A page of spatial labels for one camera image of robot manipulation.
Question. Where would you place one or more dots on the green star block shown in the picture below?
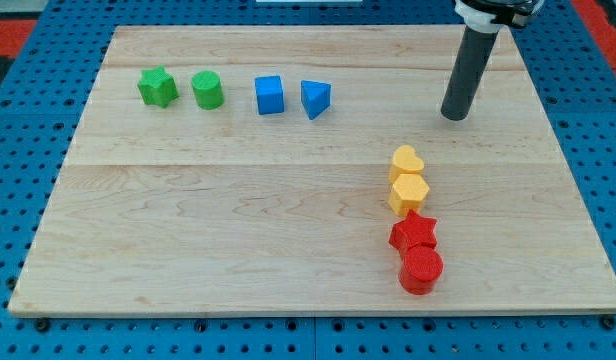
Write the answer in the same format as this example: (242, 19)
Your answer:
(157, 87)

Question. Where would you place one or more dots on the blue triangular prism block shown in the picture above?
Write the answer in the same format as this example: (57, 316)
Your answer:
(315, 97)

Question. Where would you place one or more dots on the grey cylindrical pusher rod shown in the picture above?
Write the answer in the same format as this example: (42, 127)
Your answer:
(470, 63)

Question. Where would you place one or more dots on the green cylinder block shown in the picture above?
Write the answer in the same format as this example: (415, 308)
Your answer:
(207, 89)

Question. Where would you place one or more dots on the red cylinder block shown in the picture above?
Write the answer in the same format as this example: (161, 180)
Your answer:
(421, 268)

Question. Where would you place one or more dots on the yellow hexagon block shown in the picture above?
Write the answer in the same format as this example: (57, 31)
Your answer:
(408, 193)

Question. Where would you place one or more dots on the blue cube block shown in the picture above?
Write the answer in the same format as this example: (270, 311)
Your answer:
(269, 94)

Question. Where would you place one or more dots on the wooden board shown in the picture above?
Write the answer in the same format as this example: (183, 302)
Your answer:
(193, 213)

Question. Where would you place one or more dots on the yellow heart block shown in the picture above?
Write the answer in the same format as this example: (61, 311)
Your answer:
(405, 161)

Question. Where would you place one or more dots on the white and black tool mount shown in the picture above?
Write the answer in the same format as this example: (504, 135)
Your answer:
(489, 16)

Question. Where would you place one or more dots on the red star block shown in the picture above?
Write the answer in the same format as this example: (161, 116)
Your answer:
(413, 231)

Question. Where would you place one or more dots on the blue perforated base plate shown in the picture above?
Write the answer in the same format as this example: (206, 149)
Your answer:
(50, 52)

